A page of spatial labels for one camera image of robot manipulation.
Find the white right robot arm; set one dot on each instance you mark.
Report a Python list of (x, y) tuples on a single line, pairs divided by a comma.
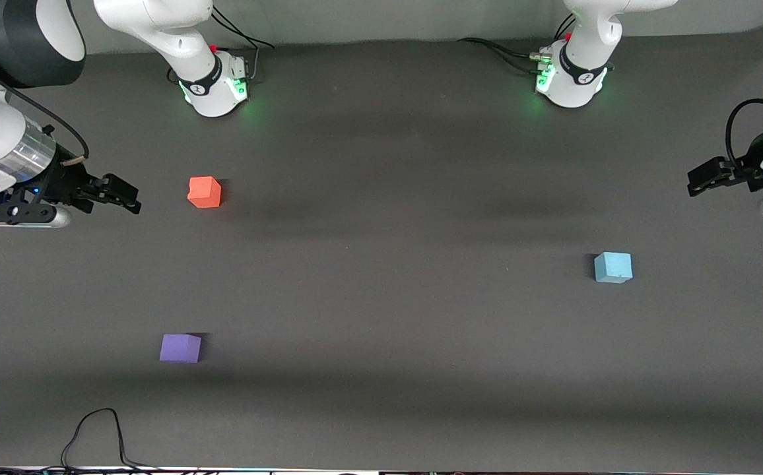
[(157, 20)]

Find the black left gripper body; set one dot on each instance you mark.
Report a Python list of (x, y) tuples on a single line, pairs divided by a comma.
[(746, 165)]

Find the purple foam block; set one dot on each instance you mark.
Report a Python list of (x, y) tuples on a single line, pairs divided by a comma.
[(180, 348)]

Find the orange foam block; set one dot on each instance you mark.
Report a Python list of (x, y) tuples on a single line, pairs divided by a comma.
[(204, 191)]

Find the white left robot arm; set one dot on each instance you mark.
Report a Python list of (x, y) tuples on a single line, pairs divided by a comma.
[(586, 39)]

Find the light blue foam block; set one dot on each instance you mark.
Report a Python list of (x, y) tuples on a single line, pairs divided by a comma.
[(612, 267)]

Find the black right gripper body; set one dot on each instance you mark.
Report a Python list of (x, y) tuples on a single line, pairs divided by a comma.
[(65, 181)]

